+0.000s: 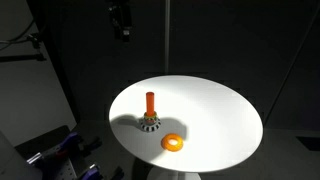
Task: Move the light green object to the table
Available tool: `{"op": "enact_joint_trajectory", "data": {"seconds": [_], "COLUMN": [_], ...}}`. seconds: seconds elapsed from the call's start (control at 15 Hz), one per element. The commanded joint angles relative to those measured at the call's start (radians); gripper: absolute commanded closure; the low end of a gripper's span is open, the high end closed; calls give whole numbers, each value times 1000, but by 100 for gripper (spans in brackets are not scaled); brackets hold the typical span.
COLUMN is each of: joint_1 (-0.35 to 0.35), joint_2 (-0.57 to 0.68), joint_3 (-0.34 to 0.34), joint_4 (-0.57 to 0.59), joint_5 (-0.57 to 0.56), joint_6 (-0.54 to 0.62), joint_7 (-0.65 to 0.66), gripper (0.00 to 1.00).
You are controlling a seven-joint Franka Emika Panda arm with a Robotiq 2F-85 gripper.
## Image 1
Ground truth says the white round pedestal table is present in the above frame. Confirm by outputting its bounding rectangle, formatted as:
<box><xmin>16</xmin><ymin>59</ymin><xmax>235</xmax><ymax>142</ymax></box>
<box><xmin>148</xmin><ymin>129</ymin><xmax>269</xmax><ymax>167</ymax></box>
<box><xmin>109</xmin><ymin>75</ymin><xmax>263</xmax><ymax>180</ymax></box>

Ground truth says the light green toothed ring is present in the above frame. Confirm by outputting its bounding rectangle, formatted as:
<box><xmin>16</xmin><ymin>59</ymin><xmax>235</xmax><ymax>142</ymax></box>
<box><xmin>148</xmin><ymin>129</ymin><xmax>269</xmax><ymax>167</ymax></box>
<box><xmin>143</xmin><ymin>111</ymin><xmax>158</xmax><ymax>119</ymax></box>

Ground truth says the black white striped base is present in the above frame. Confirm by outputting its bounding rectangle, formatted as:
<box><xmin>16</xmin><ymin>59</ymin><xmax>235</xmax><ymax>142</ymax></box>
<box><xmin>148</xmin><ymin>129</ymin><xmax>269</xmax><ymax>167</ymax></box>
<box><xmin>139</xmin><ymin>116</ymin><xmax>161</xmax><ymax>132</ymax></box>

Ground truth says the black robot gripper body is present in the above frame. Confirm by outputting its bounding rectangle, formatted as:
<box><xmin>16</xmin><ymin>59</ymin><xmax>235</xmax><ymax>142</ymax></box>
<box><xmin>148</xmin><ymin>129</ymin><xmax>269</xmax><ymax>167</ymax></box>
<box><xmin>108</xmin><ymin>0</ymin><xmax>132</xmax><ymax>42</ymax></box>

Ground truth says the orange toothed ring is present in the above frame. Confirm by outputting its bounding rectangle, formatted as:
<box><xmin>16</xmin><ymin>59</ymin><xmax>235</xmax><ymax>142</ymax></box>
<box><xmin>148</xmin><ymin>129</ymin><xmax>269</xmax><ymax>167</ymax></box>
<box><xmin>160</xmin><ymin>133</ymin><xmax>185</xmax><ymax>153</ymax></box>

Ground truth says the purple black spring clamp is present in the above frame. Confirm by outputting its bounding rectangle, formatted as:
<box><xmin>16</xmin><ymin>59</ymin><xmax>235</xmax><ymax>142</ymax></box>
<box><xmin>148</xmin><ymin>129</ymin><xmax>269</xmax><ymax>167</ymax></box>
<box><xmin>26</xmin><ymin>132</ymin><xmax>102</xmax><ymax>165</ymax></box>

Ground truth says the perforated metal breadboard plate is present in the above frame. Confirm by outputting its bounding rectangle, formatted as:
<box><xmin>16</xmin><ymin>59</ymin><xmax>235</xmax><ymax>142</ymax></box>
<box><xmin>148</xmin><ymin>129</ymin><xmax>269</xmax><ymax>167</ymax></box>
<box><xmin>33</xmin><ymin>146</ymin><xmax>91</xmax><ymax>180</ymax></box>

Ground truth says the orange peg post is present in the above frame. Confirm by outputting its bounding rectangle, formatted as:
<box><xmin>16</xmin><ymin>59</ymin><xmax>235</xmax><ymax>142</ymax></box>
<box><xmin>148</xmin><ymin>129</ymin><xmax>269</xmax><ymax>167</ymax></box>
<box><xmin>146</xmin><ymin>92</ymin><xmax>155</xmax><ymax>116</ymax></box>

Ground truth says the grey vertical pole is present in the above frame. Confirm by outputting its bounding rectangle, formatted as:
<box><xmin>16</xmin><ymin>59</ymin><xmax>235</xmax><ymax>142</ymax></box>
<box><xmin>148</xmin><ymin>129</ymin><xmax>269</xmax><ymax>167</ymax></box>
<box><xmin>164</xmin><ymin>0</ymin><xmax>171</xmax><ymax>74</ymax></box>

